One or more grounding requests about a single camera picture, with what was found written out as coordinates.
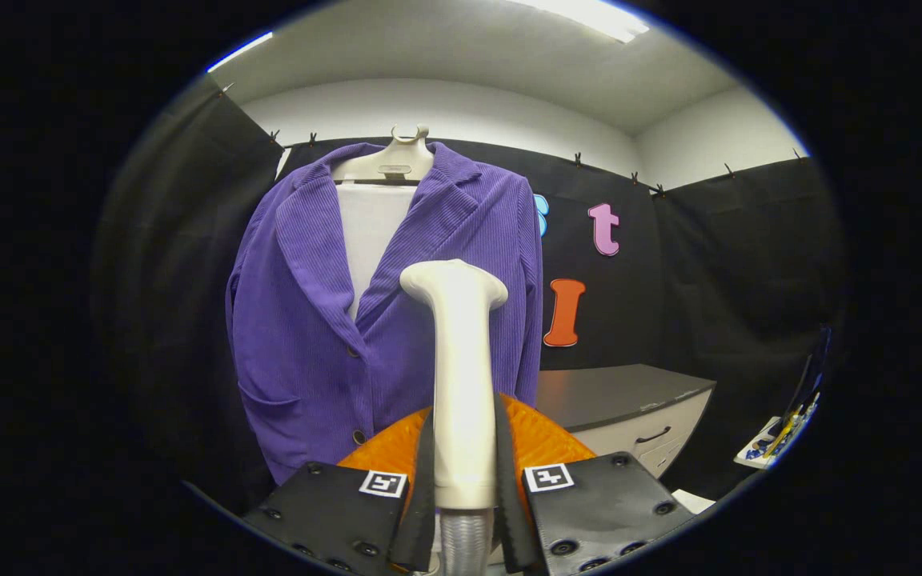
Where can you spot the white garment stand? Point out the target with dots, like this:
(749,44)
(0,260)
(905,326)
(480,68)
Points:
(369,232)

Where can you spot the narrow ceiling light panel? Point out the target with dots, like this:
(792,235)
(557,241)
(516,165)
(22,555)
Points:
(241,50)

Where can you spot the cream plastic hanger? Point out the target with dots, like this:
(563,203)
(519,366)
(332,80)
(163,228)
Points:
(385,164)

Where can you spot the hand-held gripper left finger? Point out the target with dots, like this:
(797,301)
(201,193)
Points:
(425,512)

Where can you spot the black backdrop cloth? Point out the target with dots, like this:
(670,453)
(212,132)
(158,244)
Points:
(709,280)

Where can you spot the grey-topped drawer cabinet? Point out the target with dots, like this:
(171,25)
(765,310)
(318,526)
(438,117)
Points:
(613,392)

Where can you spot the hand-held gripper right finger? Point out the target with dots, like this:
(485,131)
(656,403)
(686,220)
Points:
(509,512)

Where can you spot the white tray with colourful items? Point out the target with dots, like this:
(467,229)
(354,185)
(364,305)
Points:
(773,440)

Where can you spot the white paper sheet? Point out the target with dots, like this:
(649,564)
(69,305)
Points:
(693,502)

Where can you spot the white garment steamer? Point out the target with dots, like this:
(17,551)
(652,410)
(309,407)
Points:
(461,384)

